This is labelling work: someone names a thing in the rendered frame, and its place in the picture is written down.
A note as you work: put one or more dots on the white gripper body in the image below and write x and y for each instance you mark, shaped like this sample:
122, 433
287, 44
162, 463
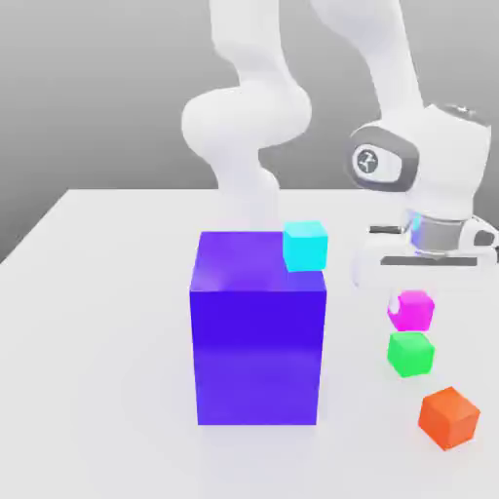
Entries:
429, 273

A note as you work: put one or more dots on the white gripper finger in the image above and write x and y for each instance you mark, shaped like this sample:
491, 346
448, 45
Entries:
394, 306

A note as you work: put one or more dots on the small magenta cube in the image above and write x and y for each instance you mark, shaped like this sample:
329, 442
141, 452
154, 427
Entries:
415, 312

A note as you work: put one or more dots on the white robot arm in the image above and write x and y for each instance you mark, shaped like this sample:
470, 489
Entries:
249, 117

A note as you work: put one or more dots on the small green cube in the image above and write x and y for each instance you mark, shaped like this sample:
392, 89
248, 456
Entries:
411, 354

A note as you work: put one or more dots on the small cyan cube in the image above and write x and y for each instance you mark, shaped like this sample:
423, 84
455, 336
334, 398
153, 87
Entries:
305, 245

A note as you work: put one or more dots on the small orange cube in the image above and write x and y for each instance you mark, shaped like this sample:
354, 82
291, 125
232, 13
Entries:
448, 419

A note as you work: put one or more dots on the large purple box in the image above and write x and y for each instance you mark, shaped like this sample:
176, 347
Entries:
255, 351

